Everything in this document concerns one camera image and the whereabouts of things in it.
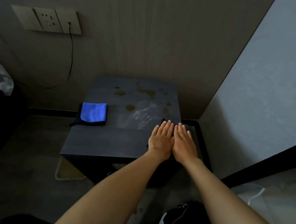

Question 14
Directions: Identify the person's left hand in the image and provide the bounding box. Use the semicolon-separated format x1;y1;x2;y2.
147;119;176;161

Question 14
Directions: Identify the person's right hand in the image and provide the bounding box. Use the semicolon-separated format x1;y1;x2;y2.
171;122;206;167

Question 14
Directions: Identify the person's right forearm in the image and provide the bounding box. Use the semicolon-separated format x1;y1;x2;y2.
178;157;295;224

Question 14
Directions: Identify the person's left forearm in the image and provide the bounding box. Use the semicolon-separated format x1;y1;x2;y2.
52;144;171;224

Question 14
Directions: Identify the dark grey bedside cabinet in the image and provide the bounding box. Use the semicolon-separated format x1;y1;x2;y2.
58;72;188;190

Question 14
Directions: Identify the blue cloth with black edge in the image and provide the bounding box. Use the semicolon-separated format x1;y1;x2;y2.
69;101;108;130

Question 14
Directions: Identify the black sneaker with white sole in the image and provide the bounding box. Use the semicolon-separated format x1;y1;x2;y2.
159;199;221;224

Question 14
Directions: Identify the beige floor tray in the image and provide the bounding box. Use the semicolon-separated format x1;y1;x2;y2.
54;157;88;183

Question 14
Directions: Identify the white cable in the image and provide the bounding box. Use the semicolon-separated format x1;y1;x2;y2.
247;184;266;207

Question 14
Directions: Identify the black power cable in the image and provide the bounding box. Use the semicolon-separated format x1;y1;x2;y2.
13;18;76;91

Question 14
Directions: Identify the beige wall socket panel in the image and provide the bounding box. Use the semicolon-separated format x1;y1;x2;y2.
9;5;84;35

